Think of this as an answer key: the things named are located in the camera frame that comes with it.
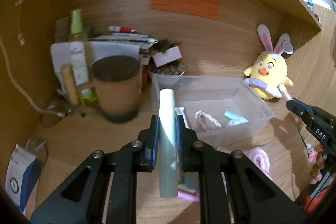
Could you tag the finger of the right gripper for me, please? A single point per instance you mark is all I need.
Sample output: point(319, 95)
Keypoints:
point(298, 108)

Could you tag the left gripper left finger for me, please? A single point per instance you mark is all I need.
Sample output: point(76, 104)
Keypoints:
point(103, 188)

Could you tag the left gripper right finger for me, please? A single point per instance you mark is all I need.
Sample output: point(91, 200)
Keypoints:
point(232, 188)

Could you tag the pink white lip balm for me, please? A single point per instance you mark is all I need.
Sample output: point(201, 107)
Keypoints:
point(284, 92)

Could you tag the pink pen blue shark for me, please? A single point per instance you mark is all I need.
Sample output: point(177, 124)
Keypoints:
point(189, 196)

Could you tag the light blue pink case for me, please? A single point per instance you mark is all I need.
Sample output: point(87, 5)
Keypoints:
point(234, 119)

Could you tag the pale green long tube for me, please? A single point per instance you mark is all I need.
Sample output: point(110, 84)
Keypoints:
point(168, 174)

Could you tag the blue tape roll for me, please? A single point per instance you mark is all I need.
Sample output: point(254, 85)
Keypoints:
point(190, 180)

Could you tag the white ointment tube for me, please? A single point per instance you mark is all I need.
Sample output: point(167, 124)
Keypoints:
point(181, 111)

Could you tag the person right hand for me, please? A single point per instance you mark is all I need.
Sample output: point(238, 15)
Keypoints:
point(316, 158)

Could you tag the yellow chick plush toy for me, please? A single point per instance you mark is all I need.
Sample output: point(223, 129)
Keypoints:
point(270, 68)

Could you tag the blue white carton box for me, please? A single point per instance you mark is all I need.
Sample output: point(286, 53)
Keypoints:
point(22, 177)

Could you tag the clear plastic storage box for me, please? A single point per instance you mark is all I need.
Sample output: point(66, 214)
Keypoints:
point(206, 98)

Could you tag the eyeglasses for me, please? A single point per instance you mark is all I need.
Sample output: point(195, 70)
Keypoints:
point(58, 109)

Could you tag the tan cylindrical tube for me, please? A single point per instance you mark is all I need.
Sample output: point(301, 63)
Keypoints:
point(69, 84)

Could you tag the brown mug with lid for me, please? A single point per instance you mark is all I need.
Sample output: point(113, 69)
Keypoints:
point(117, 83)

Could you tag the bowl of candies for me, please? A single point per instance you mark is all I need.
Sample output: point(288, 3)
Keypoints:
point(168, 74)

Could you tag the green spray bottle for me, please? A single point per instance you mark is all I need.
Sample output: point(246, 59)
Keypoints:
point(77, 38)

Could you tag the small white pink box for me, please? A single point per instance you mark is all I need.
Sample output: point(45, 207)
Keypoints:
point(168, 56)

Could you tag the stack of books papers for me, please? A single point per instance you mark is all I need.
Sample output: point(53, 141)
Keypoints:
point(96, 48)

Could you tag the orange sticky note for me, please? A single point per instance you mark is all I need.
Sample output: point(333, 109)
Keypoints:
point(204, 8)

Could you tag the red white marker pen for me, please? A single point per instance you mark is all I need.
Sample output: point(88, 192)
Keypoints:
point(121, 29)

